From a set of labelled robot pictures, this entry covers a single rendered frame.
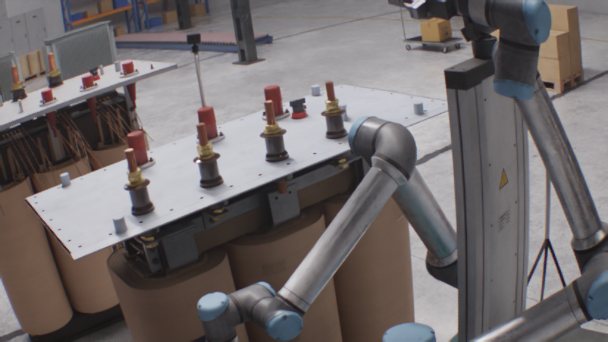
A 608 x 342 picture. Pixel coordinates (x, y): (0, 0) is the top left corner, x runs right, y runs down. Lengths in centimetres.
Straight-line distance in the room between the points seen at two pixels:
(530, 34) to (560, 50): 696
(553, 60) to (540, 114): 675
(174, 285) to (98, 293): 178
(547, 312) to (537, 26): 67
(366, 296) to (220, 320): 118
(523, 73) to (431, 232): 93
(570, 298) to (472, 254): 32
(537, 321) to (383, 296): 145
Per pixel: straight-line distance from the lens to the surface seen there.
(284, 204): 244
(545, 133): 146
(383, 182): 173
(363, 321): 290
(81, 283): 397
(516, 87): 128
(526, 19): 124
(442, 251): 215
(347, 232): 170
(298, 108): 279
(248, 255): 244
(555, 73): 821
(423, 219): 204
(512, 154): 174
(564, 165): 149
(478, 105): 153
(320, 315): 267
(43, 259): 384
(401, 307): 299
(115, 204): 225
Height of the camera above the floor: 211
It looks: 20 degrees down
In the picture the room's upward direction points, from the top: 9 degrees counter-clockwise
